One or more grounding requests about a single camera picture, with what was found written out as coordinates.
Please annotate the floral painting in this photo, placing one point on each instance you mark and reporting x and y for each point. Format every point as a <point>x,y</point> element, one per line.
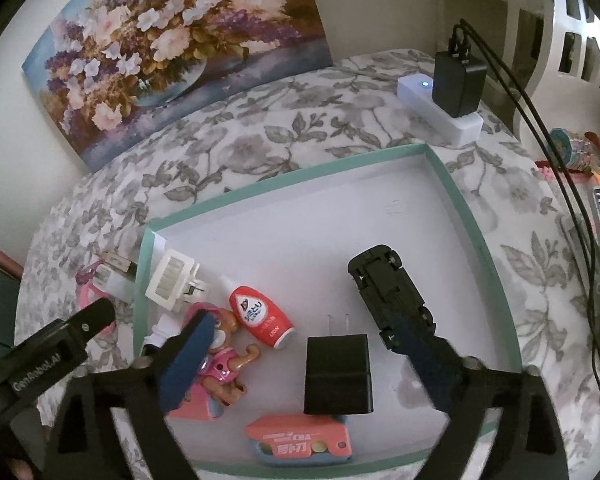
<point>170,50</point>

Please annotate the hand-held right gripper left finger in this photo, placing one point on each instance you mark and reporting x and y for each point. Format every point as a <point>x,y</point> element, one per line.
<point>190,355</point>

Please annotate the white USB charger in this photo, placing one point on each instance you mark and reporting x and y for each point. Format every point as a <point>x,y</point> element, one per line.
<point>112,280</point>

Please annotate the white and black small device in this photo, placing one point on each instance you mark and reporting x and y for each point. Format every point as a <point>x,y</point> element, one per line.
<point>165,327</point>

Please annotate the teal-rimmed white box tray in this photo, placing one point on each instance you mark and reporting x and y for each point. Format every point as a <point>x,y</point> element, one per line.
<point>305,220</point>

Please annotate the dog toy figure pink outfit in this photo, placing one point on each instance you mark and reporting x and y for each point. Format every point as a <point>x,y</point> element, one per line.
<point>225,365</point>

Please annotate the patterned tape roll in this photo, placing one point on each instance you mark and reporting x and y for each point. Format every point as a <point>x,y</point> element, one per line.
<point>567,147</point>

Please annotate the white plastic clip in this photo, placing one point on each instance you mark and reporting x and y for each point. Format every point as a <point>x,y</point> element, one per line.
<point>172,282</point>

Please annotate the white power strip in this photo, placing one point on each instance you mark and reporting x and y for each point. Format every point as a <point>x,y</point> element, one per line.
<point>420,105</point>

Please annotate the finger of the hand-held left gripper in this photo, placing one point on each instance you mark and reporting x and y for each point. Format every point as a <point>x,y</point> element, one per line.
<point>97,317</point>

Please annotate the black toy car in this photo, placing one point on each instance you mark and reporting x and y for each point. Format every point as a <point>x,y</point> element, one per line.
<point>380,280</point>

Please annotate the grey floral tablecloth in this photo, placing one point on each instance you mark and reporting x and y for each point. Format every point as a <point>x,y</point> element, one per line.
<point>290,115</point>

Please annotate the red bottle white cap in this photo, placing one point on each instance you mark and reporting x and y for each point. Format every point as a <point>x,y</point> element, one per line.
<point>262,317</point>

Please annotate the black charger block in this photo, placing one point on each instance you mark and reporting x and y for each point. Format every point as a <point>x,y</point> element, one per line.
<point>337,370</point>

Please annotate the white lattice chair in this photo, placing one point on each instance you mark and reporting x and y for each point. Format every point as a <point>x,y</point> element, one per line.
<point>555,35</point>

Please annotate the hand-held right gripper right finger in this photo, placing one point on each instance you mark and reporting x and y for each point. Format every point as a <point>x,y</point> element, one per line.
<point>425,362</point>

